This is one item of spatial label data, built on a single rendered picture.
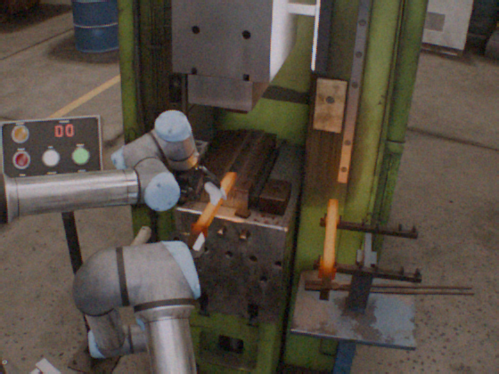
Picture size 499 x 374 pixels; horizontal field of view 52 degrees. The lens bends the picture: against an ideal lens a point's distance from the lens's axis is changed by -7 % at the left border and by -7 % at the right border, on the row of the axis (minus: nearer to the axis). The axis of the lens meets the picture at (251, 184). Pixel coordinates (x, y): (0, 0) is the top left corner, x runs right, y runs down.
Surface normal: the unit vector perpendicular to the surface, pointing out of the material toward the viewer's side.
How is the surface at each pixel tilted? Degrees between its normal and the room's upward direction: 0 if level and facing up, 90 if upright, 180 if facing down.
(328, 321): 0
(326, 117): 90
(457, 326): 0
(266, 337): 90
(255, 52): 90
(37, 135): 60
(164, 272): 41
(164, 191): 90
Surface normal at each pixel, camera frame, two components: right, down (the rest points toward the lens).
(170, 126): -0.10, -0.51
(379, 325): 0.04, -0.84
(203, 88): -0.25, 0.51
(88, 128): 0.17, 0.04
